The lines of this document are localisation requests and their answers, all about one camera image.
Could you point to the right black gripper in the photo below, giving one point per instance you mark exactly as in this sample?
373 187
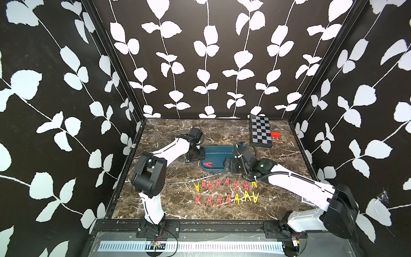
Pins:
231 165

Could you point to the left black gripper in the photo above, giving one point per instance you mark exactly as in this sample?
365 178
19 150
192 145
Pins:
202 156

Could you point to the red clothespin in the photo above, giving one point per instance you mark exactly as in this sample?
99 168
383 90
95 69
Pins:
208 164
236 184
246 187
210 184
218 184
227 182
203 185

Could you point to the teal plastic storage box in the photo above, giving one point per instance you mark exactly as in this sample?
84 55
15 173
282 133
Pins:
220 156

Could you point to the yellow clothespin second row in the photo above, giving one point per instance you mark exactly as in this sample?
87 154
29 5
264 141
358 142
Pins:
247 196
236 199
255 197

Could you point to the red clothespin second row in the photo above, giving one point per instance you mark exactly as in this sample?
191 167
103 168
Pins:
197 198
209 202
219 201
228 199

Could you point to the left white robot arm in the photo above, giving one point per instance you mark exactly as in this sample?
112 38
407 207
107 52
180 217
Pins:
150 174

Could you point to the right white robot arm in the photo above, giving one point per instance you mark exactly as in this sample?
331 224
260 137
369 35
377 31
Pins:
335 208

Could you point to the black white checkerboard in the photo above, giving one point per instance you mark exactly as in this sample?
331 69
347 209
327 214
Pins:
260 132

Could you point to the small red block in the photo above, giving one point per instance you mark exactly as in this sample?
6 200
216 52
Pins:
275 134

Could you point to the blue playing card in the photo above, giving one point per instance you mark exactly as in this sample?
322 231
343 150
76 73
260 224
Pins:
307 202

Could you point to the small circuit board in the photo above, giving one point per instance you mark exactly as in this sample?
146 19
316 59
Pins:
155 246

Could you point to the white perforated rail strip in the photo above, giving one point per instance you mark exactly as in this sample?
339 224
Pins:
190 247

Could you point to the black front mounting rail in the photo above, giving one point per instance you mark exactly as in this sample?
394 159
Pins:
271 229

